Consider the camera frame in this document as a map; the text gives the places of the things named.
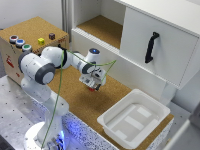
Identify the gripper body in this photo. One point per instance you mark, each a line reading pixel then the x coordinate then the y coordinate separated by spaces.
pixel 90 79

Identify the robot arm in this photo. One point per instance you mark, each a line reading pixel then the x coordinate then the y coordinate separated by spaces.
pixel 35 66

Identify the purple block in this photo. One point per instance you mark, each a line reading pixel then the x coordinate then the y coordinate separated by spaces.
pixel 52 36

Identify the yellow block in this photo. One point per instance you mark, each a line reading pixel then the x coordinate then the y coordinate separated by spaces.
pixel 41 41

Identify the white cabinet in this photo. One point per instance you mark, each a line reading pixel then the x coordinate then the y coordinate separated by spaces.
pixel 133 66

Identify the white plastic box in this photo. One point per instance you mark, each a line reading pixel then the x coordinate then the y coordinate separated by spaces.
pixel 133 118

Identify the green button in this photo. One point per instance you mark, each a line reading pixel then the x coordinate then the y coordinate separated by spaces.
pixel 27 47

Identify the white sliding door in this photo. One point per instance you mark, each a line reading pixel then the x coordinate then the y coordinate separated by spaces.
pixel 156 46

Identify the wooden drawer box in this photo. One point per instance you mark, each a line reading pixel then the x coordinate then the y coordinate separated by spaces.
pixel 31 31

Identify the blue button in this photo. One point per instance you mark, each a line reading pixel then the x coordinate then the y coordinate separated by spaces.
pixel 20 42

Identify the red button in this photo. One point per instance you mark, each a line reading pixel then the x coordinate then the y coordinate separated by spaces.
pixel 13 38

